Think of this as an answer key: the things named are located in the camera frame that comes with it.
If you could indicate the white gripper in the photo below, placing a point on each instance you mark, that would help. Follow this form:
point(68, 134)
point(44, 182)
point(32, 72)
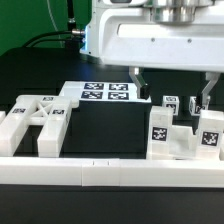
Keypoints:
point(167, 34)

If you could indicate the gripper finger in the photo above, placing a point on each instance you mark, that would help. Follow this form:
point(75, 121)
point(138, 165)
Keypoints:
point(203, 97)

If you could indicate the white chair seat part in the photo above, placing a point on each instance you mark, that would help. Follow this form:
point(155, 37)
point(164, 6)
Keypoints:
point(182, 145)

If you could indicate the white chair backrest frame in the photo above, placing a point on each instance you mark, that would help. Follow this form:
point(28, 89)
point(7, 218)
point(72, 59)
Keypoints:
point(52, 113)

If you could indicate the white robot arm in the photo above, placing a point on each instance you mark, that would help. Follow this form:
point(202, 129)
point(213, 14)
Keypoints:
point(166, 34)

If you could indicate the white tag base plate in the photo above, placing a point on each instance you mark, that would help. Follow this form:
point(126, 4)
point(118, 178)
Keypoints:
point(102, 91)

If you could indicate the white front rail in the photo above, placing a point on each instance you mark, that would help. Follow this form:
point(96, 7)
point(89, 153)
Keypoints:
point(111, 172)

